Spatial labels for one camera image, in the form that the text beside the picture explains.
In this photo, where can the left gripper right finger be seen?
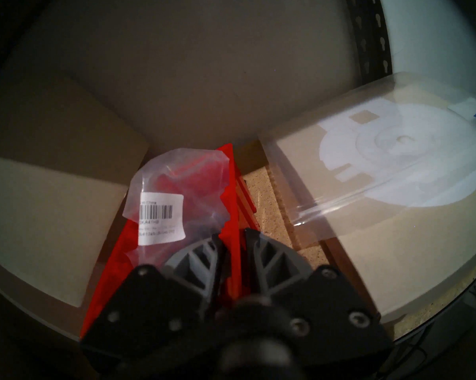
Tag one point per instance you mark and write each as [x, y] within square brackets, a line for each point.
[301, 296]

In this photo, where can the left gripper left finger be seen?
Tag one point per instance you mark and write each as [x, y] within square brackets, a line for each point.
[155, 304]

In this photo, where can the red plastic bin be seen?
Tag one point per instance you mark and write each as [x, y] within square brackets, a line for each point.
[232, 209]

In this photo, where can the clear bag of black parts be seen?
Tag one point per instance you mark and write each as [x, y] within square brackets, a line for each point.
[174, 177]

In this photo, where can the grey metal rack shelf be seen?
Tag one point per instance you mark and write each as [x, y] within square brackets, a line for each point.
[370, 38]

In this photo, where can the cardboard box with open flap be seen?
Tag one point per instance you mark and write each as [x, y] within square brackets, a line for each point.
[44, 209]

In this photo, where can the brown cardboard back sheet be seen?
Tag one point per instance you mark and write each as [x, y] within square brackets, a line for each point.
[222, 66]

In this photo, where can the flat brown AP mount box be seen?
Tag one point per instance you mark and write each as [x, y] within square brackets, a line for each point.
[400, 256]

